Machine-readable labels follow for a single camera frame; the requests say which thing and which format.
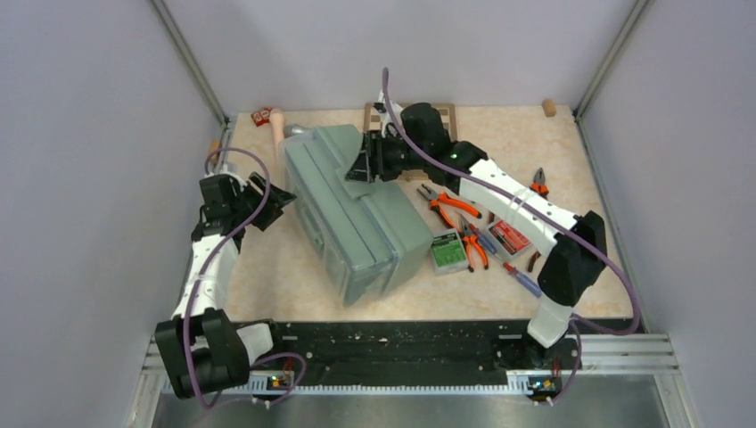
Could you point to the green screw bit box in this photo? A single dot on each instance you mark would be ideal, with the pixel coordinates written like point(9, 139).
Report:
point(447, 253)

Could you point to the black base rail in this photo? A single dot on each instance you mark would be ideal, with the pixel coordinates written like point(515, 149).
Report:
point(418, 353)

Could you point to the aluminium frame post left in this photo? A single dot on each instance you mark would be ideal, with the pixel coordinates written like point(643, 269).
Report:
point(185, 54)

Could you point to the large orange pliers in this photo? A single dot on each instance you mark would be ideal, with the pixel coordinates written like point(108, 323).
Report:
point(437, 201)

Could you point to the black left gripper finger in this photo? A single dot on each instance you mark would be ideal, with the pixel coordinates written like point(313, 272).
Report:
point(256, 185)
point(277, 200)

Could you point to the wooden block at left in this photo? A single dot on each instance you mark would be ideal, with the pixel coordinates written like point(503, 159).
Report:
point(214, 151)

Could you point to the small red printed box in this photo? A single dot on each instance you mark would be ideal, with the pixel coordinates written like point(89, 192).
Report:
point(261, 116)

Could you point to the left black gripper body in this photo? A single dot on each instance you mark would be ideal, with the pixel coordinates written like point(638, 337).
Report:
point(247, 201)

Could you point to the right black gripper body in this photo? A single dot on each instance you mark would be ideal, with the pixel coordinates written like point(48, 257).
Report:
point(398, 156)

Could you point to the wooden handle hammer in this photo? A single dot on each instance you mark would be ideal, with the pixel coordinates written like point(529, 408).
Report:
point(281, 130)

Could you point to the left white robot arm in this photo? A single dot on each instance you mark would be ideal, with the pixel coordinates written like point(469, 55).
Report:
point(202, 351)

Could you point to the green plastic tool box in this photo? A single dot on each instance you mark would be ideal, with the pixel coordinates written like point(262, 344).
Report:
point(369, 237)

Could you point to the orange handled pliers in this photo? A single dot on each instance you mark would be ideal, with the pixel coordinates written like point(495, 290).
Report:
point(538, 184)

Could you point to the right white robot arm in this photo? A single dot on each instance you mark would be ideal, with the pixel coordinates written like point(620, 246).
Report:
point(537, 159)

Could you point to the red tool card pack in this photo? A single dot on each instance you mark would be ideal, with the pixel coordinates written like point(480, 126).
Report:
point(510, 240)

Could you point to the aluminium frame post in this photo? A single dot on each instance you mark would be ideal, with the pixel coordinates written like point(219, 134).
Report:
point(185, 54)
point(637, 12)

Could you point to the wooden chessboard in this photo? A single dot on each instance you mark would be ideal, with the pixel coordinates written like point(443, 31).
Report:
point(373, 121)

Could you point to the orange long nose pliers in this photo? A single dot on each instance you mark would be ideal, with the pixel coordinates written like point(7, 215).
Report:
point(471, 244)

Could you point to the aluminium frame post right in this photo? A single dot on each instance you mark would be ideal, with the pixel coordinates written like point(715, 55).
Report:
point(637, 12)

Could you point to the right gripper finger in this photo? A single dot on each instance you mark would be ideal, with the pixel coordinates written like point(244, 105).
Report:
point(360, 174)
point(369, 158)

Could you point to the blue handled screwdriver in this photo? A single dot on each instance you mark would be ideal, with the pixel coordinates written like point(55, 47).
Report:
point(511, 270)

